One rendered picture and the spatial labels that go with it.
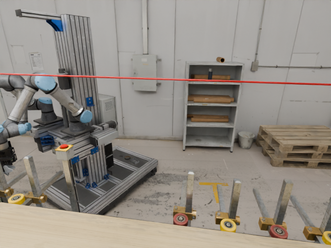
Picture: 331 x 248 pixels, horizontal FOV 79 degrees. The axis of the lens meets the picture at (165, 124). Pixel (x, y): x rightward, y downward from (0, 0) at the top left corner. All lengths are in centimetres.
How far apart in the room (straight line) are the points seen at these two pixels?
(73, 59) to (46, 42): 228
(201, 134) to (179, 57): 153
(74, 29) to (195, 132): 281
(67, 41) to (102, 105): 69
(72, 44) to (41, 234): 153
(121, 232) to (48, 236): 35
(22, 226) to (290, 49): 412
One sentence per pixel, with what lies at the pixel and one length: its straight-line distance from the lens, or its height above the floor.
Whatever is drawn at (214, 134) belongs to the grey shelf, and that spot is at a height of 17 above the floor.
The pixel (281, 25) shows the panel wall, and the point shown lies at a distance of 412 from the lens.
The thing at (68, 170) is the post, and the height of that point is 107.
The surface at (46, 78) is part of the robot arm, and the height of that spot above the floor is 156.
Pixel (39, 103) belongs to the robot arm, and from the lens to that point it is 241.
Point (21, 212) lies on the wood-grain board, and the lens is 146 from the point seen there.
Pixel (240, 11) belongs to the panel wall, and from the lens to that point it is 391.
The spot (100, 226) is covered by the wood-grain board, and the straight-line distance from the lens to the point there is 121.
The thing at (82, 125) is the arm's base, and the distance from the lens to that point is 202.
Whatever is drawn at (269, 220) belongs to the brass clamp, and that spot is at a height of 86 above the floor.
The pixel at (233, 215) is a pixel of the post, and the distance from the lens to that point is 132.
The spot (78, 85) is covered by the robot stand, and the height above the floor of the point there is 141.
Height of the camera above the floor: 177
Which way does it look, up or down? 21 degrees down
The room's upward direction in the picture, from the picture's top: 1 degrees clockwise
